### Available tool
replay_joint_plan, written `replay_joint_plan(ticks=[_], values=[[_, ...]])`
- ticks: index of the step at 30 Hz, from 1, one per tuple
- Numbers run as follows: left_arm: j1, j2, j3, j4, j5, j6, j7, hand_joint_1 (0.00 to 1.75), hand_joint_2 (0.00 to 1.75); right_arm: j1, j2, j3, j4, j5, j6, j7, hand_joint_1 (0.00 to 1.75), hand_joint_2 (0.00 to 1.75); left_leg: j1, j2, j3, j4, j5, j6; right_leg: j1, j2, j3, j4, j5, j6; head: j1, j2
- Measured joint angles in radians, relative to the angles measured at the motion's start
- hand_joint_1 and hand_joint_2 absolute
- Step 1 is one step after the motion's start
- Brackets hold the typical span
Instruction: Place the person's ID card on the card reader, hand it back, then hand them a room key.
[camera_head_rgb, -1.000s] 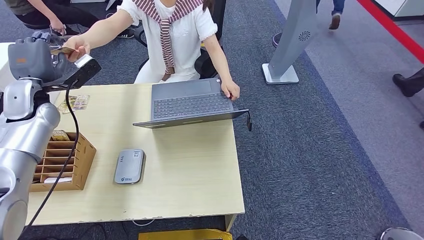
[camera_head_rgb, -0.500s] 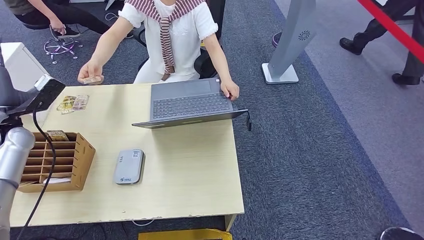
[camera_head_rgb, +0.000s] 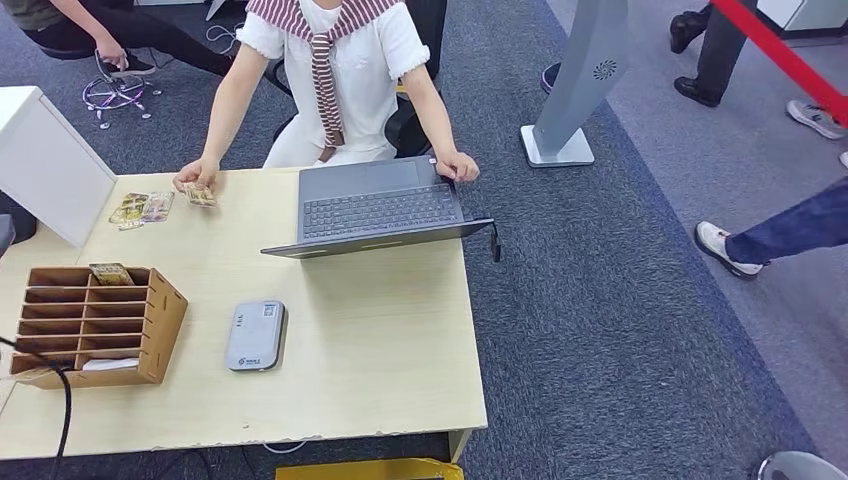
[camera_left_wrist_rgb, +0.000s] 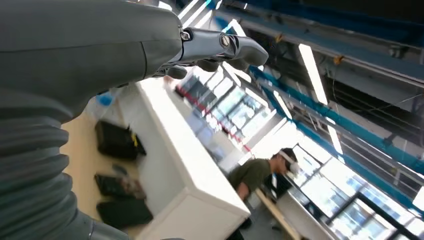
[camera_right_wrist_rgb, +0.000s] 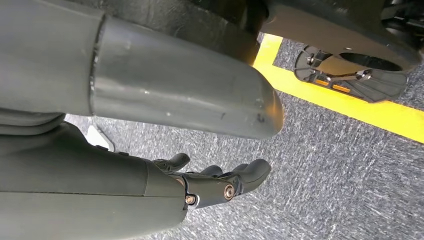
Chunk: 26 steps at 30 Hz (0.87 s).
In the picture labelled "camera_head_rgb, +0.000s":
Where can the black bag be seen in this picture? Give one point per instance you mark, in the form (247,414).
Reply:
(23,222)

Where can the person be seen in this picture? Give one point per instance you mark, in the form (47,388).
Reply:
(811,118)
(132,33)
(351,73)
(795,228)
(719,46)

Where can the grey kiosk stand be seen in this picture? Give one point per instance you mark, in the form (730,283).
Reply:
(580,73)

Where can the grey laptop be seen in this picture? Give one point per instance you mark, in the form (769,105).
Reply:
(378,212)

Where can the dark round base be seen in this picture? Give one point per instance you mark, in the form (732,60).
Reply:
(548,78)

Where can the black office chair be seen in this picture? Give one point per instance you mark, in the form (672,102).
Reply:
(405,136)

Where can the white cabinet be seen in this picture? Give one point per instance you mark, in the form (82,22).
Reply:
(815,14)

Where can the person's left forearm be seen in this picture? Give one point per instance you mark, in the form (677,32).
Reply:
(437,126)

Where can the grey round object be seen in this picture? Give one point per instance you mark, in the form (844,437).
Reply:
(798,469)

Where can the red barrier strip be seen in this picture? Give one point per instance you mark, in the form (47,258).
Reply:
(782,56)

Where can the chrome stool base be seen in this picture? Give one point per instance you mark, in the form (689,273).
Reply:
(112,96)

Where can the yellow floor tape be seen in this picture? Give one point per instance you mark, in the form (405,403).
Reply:
(371,472)

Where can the grey card reader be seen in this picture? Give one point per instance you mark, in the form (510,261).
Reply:
(255,336)

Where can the white furniture leg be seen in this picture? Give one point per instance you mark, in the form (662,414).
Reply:
(213,8)

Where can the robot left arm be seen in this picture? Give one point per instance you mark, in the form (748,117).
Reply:
(5,235)

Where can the pale wooden desk leg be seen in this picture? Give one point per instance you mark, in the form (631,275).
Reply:
(460,447)

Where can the wooden slotted card box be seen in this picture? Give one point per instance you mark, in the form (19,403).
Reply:
(162,328)

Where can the person's right forearm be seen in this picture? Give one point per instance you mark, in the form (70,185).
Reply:
(222,129)

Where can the person's left hand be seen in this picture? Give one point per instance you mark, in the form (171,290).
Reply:
(458,167)

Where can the person's right hand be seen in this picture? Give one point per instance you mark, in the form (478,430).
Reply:
(195,173)

